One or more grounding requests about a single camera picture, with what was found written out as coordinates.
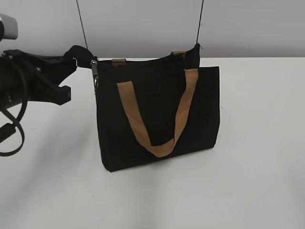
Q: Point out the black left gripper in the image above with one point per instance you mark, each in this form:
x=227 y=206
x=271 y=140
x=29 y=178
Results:
x=29 y=77

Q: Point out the silver metal zipper pull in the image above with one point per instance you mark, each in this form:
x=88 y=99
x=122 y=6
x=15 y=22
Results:
x=95 y=75

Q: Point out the black fabric tote bag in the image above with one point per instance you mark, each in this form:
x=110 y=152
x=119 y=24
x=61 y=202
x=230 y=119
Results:
x=148 y=111

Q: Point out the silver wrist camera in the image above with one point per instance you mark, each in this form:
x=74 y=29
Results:
x=8 y=27

